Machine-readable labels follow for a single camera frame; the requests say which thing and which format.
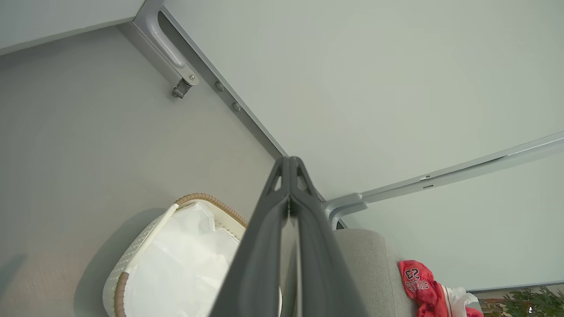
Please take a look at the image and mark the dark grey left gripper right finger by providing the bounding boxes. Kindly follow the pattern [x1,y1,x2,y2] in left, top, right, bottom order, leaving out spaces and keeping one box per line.
[290,157,369,317]

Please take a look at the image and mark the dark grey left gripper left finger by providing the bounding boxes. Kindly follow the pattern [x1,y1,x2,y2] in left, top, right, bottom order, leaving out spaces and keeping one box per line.
[209,157,291,317]

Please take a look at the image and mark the red basketball jersey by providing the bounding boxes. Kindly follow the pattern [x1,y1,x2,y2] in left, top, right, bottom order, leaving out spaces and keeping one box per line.
[398,260,484,317]

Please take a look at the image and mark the white clothing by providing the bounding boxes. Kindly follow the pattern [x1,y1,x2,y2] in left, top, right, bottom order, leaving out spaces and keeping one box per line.
[126,203,241,317]

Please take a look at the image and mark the white woven laundry basket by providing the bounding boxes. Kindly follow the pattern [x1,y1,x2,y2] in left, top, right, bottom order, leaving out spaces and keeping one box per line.
[102,193,282,317]

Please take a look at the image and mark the grey fabric sofa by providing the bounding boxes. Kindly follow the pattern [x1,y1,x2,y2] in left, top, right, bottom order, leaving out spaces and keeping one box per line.
[282,228,483,317]

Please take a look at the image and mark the small metal caster wheel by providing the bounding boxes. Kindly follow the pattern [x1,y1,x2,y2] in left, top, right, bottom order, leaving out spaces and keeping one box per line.
[172,78,193,99]

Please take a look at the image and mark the green potted plant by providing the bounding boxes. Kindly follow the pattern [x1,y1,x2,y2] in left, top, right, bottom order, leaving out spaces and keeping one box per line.
[502,286,564,317]

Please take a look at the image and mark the grey partition frame with caster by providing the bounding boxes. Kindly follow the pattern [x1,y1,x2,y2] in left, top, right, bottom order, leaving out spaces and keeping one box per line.
[117,0,327,204]

